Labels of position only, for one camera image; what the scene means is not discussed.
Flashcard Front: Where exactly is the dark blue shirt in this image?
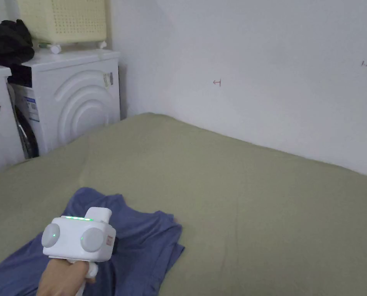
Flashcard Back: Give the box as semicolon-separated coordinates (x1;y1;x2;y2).
0;187;186;296

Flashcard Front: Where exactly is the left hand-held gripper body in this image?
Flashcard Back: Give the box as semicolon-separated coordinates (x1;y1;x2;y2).
41;207;119;296

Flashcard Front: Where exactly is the bed with pale green sheet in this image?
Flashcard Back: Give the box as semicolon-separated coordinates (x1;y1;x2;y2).
0;112;367;296

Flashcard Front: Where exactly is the white washing machine with basket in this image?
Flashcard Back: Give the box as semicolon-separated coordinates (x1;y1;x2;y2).
7;0;122;160

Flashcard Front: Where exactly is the person's left hand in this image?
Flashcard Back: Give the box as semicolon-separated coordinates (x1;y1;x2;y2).
35;260;97;296

